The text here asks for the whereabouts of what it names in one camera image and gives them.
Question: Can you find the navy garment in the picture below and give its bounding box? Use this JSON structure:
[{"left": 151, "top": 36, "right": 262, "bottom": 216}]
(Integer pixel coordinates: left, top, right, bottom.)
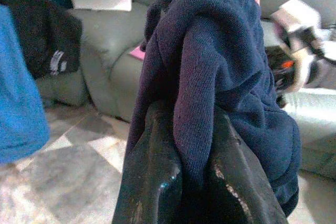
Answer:
[{"left": 125, "top": 0, "right": 302, "bottom": 217}]

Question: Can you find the blue denim shirt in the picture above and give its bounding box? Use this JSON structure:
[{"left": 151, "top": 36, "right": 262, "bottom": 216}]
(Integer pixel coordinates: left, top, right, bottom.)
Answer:
[{"left": 0, "top": 5, "right": 51, "bottom": 166}]

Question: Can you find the black printed shirt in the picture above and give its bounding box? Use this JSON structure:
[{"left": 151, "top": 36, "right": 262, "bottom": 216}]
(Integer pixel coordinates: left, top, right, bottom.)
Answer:
[{"left": 0, "top": 0, "right": 83, "bottom": 79}]

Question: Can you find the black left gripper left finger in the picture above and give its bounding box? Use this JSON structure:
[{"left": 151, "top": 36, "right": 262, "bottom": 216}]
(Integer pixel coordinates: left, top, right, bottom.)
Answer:
[{"left": 112, "top": 100, "right": 183, "bottom": 224}]

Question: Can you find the pink flat object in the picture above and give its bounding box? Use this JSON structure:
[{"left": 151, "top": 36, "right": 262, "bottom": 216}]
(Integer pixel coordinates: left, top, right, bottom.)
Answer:
[{"left": 129, "top": 45, "right": 145, "bottom": 61}]

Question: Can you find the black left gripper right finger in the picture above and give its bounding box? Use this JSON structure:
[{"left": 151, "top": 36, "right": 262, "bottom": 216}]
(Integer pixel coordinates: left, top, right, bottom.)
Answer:
[{"left": 204, "top": 107, "right": 288, "bottom": 224}]

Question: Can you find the grey green sofa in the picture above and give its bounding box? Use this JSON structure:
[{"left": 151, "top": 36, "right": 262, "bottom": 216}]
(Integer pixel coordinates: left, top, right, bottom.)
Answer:
[{"left": 36, "top": 0, "right": 336, "bottom": 180}]

